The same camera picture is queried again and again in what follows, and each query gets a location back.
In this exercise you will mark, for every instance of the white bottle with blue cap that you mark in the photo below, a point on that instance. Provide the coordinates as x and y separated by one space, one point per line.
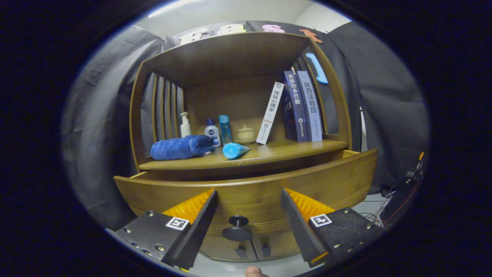
211 132

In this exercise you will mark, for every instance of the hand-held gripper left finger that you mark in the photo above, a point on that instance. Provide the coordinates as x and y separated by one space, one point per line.
200 227

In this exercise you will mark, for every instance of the white book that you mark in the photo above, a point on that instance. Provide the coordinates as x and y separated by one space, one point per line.
270 113

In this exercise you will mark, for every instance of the white pump bottle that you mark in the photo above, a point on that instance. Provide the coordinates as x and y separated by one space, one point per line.
185 129

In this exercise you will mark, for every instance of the clear blue bottle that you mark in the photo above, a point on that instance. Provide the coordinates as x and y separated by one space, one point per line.
225 130

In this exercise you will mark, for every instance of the wooden countertop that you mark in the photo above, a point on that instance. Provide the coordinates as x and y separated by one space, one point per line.
276 152

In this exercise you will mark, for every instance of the wooden cabinet door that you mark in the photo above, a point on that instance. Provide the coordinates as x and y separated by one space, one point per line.
276 246
226 248

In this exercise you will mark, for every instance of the wooden drawer with black knob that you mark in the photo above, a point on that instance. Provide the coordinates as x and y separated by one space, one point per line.
250 196

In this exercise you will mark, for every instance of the pale blue book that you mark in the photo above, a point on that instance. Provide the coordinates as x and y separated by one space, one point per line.
312 107

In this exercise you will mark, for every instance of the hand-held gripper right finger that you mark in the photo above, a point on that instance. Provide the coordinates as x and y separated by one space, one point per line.
298 227

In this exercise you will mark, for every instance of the blue folded towel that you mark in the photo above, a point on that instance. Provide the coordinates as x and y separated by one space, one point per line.
177 148

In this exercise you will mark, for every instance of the dark blue book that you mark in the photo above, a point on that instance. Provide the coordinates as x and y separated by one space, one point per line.
298 107

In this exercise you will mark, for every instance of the wooden cabinet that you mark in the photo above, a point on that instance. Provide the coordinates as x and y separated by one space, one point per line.
226 57

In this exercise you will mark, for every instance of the dark equipment with orange tip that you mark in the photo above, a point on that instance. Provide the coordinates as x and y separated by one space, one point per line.
405 192

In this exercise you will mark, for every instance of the beige lidded cup with saucer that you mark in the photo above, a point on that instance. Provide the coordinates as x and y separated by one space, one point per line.
245 134

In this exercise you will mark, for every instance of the blue cosmetic tube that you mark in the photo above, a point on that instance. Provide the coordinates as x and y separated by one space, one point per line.
232 151

